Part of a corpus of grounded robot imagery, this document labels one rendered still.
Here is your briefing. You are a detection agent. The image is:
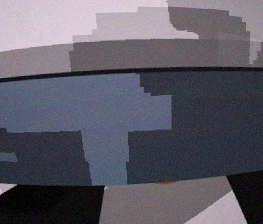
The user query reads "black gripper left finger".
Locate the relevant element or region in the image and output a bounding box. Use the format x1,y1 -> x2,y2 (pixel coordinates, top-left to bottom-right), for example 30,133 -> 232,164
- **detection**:
0,184 -> 106,224

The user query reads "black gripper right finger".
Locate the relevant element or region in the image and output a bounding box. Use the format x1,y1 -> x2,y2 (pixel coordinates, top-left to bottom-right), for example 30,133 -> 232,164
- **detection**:
225,169 -> 263,224

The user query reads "low clear corner wall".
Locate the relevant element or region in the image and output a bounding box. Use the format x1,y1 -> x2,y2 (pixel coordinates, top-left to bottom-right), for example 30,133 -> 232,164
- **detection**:
0,37 -> 263,77

